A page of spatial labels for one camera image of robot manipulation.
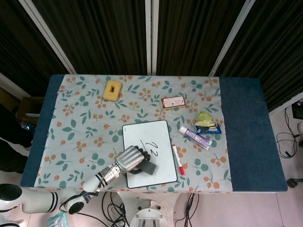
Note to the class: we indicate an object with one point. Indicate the crumpled green wrapper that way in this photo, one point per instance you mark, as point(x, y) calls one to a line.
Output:
point(204, 117)

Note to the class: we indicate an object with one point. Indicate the dark pleated curtain panel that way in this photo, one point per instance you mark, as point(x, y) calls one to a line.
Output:
point(99, 33)
point(21, 54)
point(196, 33)
point(277, 47)

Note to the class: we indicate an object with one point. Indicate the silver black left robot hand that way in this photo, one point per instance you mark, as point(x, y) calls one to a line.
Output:
point(130, 158)

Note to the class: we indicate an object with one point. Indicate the upright white frame post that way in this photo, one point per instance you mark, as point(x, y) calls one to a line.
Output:
point(151, 35)

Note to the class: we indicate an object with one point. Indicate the purple white toothpaste tube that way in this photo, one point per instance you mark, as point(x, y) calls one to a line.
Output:
point(196, 138)

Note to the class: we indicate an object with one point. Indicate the slanted white frame post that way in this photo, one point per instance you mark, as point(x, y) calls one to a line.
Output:
point(49, 37)
point(232, 37)

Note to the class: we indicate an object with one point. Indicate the brown cardboard box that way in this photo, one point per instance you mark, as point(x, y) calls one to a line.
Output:
point(29, 110)

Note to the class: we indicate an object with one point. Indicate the teal plastic bag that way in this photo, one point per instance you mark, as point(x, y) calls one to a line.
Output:
point(58, 220)

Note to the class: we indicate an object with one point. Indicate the blue felt table cover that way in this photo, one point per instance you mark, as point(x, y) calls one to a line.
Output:
point(248, 130)

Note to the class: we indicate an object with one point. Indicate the red yellow cardboard box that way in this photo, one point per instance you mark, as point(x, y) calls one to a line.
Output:
point(172, 102)

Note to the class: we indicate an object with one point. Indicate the dark grey board eraser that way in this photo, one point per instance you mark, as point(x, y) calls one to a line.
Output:
point(149, 168)

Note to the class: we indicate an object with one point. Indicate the white dry-erase board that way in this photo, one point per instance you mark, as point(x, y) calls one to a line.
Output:
point(151, 132)

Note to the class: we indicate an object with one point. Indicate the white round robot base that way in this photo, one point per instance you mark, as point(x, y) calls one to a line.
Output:
point(151, 210)

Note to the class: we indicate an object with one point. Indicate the floral fruit print tablecloth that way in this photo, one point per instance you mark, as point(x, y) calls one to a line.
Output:
point(94, 123)

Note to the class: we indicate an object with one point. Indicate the black stand foot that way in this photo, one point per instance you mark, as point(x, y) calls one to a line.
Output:
point(294, 182)

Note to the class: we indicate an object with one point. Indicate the red white marker pen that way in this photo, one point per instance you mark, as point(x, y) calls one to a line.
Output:
point(178, 159)

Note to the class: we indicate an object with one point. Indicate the blue cookie packet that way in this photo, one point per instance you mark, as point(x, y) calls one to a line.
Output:
point(209, 129)

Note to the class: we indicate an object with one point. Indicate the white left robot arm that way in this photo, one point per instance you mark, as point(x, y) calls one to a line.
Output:
point(42, 198)

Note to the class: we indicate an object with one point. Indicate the yellow sponge with hole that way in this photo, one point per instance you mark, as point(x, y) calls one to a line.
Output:
point(107, 95)

